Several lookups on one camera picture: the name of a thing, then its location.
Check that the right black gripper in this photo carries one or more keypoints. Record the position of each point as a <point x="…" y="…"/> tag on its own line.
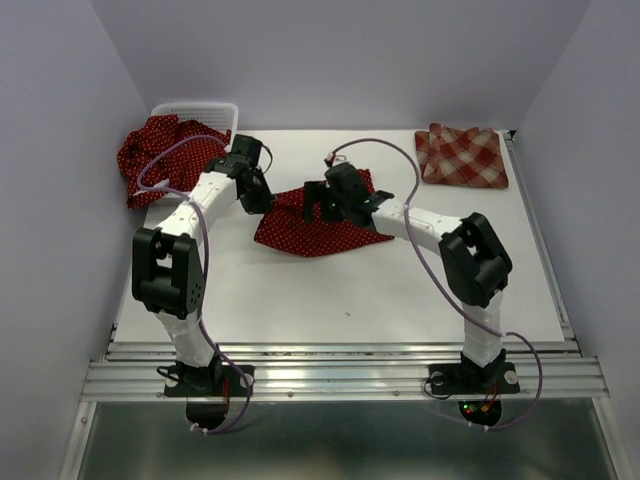
<point x="314" y="191"/>

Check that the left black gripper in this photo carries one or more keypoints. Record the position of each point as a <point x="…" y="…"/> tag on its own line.
<point x="263" y="203"/>

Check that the red polka dot skirt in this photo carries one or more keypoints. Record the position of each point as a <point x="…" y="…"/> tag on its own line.
<point x="285" y="230"/>
<point x="131" y="159"/>

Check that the red plaid skirt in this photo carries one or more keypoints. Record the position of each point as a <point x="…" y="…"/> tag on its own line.
<point x="461" y="157"/>

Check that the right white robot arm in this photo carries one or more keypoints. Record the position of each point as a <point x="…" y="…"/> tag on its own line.
<point x="475" y="263"/>

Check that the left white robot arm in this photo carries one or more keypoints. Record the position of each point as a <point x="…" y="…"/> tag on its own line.
<point x="170" y="264"/>

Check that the white plastic basket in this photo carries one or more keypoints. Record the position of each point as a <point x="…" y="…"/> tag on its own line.
<point x="210" y="127"/>

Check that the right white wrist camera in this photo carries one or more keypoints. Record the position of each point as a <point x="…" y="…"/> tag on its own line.
<point x="333" y="162"/>

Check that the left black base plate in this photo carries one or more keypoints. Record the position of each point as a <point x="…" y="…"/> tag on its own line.
<point x="235" y="382"/>

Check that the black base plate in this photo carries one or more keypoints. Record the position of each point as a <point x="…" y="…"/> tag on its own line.
<point x="235" y="382"/>
<point x="458" y="379"/>

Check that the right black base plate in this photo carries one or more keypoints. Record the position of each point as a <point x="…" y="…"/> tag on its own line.
<point x="458" y="379"/>

